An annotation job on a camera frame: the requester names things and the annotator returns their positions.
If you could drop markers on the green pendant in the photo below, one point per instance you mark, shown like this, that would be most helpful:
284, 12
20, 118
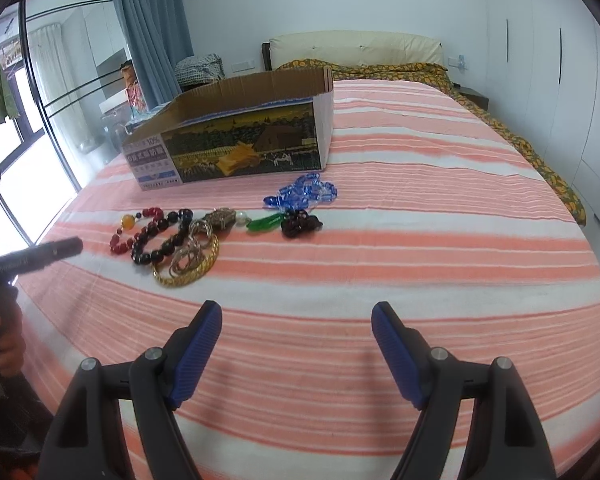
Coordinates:
265, 222

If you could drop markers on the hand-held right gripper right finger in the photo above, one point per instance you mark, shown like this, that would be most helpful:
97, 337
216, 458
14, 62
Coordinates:
400, 355

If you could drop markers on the gold bangle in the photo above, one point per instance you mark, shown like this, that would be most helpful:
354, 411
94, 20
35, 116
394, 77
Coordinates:
180, 282

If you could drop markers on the blue curtain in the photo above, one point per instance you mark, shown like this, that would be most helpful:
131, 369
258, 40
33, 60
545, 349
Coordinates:
147, 35

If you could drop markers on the dark wooden nightstand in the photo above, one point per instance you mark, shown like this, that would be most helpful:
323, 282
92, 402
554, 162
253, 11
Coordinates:
472, 96

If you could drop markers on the person's left hand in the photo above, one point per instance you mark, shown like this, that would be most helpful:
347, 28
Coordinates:
10, 340

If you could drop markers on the pink striped bed blanket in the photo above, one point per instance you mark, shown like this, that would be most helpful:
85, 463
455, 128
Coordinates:
380, 260

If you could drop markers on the small blue wall holder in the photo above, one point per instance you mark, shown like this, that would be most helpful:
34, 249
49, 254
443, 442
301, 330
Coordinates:
460, 62

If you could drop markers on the cream padded headboard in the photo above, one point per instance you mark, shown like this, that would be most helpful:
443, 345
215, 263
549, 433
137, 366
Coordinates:
355, 47

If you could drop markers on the printed cardboard box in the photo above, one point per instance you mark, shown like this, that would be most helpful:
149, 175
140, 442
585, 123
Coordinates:
240, 150

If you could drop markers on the black framed glass door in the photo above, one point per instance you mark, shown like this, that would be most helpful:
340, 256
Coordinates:
32, 85

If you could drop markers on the white wardrobe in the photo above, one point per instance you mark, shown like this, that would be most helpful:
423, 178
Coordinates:
545, 85

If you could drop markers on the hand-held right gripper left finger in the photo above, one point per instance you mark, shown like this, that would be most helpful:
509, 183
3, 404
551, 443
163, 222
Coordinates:
195, 355

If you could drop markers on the yellow floral quilt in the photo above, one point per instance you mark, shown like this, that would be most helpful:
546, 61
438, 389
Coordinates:
540, 160

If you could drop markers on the pink floral cloth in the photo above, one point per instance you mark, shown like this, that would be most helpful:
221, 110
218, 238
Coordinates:
132, 85

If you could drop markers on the pile of folded bedding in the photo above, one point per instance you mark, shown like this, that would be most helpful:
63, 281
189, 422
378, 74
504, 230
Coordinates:
200, 72

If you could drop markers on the white wall socket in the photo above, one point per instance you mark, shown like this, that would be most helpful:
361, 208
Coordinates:
243, 65

